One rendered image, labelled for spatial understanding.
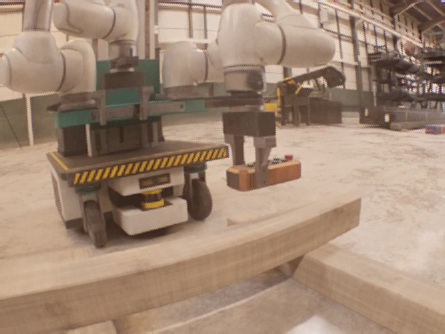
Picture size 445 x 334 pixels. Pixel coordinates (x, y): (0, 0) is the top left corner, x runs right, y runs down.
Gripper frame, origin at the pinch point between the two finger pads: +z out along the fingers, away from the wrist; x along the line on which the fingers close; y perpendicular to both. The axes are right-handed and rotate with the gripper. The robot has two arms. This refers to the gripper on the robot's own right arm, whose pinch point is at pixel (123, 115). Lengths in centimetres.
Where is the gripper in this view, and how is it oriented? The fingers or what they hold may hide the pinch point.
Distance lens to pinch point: 91.7
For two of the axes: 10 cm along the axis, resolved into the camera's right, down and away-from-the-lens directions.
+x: -7.9, 1.6, -5.9
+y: -6.1, -1.1, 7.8
